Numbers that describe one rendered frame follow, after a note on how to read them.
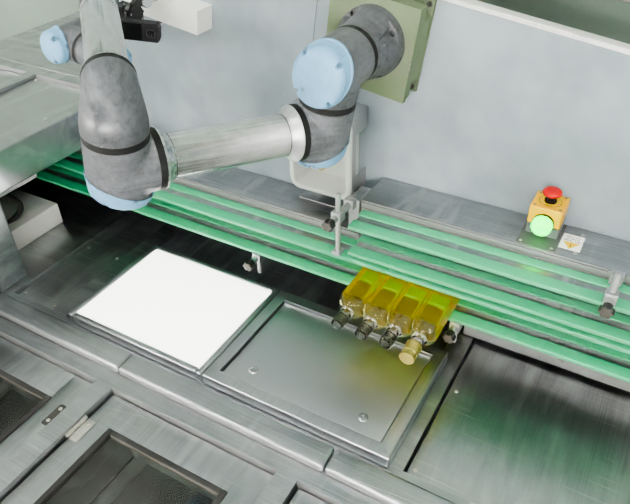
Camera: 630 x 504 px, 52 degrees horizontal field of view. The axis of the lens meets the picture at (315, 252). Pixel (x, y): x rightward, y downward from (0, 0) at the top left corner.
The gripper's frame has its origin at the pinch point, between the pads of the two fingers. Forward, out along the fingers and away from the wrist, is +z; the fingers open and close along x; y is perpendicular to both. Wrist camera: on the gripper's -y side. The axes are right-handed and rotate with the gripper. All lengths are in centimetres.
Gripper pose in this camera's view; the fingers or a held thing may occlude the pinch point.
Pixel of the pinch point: (163, 7)
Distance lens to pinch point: 179.3
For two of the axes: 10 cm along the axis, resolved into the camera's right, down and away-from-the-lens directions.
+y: -8.6, -4.0, 3.1
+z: 5.0, -5.3, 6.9
